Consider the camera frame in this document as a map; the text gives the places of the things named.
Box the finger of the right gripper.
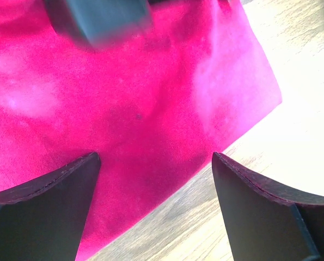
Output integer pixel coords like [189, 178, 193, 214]
[43, 0, 151, 48]

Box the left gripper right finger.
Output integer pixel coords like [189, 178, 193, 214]
[212, 152, 324, 260]

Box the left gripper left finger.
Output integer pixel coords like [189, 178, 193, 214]
[0, 152, 101, 260]

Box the pink t shirt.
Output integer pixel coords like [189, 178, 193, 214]
[0, 1, 282, 260]

